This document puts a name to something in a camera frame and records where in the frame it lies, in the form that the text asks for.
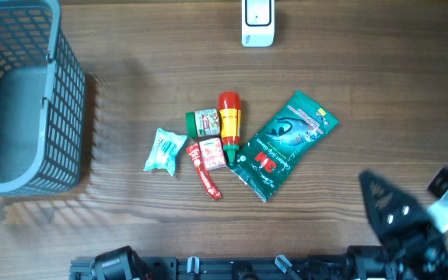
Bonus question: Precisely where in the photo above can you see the green 3M gloves packet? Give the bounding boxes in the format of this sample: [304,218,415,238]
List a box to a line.
[229,90,338,202]

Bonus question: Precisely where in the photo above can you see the red white small packet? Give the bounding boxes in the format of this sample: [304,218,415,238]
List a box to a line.
[198,138,226,170]

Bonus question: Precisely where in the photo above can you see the red sauce bottle green cap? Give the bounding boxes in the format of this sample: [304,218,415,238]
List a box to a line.
[218,91,241,164]

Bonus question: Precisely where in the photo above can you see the red Nescafe stick sachet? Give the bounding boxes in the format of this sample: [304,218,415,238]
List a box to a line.
[187,143,222,199]

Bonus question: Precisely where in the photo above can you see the green lid spice jar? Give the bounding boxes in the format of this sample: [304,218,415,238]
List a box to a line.
[185,109,221,138]

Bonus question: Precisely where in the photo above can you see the pale teal tissue packet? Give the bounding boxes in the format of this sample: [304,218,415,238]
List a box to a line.
[143,128,187,176]

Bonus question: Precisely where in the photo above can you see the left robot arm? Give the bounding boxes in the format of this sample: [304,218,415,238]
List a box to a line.
[89,246,152,280]

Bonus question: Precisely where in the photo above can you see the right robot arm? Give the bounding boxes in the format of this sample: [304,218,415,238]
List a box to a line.
[359,170,448,279]

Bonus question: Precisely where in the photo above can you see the white barcode scanner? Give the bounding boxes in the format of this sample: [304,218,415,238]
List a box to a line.
[241,0,275,47]

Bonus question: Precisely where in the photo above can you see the grey plastic mesh basket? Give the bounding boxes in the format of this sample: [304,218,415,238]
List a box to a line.
[0,0,86,196]

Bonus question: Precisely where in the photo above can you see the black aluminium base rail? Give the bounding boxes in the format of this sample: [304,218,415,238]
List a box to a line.
[69,254,388,280]

